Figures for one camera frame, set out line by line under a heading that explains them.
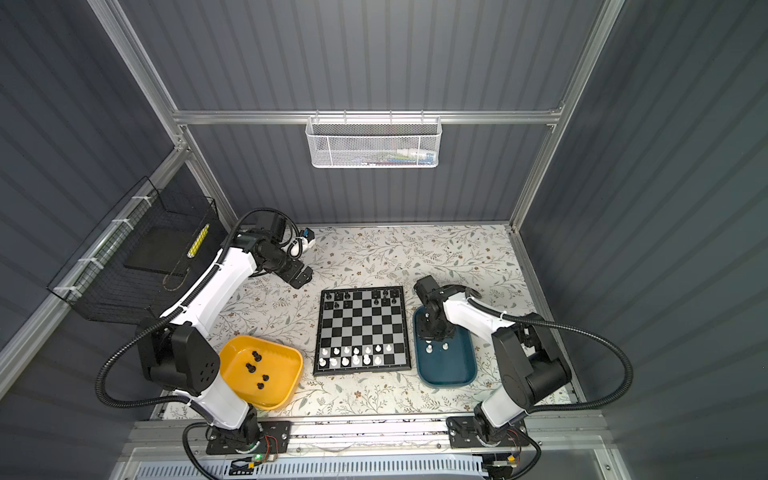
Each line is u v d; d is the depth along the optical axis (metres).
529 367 0.45
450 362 0.88
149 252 0.73
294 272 0.76
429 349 0.87
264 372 0.85
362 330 0.91
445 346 0.87
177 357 0.45
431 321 0.77
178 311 0.46
